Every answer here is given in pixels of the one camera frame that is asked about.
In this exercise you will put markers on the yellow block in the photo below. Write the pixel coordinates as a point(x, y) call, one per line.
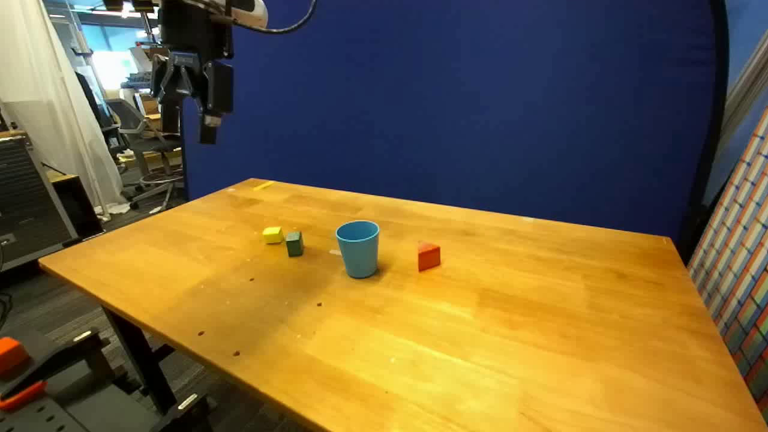
point(272, 234)

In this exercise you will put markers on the black equipment case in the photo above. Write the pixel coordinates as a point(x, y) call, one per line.
point(31, 216)

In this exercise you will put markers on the colourful checkered panel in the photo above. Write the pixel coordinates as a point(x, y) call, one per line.
point(730, 261)

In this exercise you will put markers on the green block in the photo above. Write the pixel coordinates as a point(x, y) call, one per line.
point(294, 242)

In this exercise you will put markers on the white curtain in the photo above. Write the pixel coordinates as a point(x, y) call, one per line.
point(44, 97)

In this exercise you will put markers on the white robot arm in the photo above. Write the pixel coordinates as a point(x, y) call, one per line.
point(231, 12)

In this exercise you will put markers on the office chair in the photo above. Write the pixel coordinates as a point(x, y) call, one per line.
point(151, 152)

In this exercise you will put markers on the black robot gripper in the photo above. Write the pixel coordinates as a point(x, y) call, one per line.
point(196, 46)

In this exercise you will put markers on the black table leg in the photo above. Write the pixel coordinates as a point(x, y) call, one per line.
point(175, 412)

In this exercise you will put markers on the red block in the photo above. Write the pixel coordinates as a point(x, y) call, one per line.
point(427, 256)

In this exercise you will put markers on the orange clamp tool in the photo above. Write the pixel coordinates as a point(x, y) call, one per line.
point(13, 355)

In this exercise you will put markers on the blue cup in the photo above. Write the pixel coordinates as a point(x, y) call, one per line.
point(358, 242)

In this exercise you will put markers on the blue backdrop screen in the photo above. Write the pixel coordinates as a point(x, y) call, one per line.
point(588, 111)

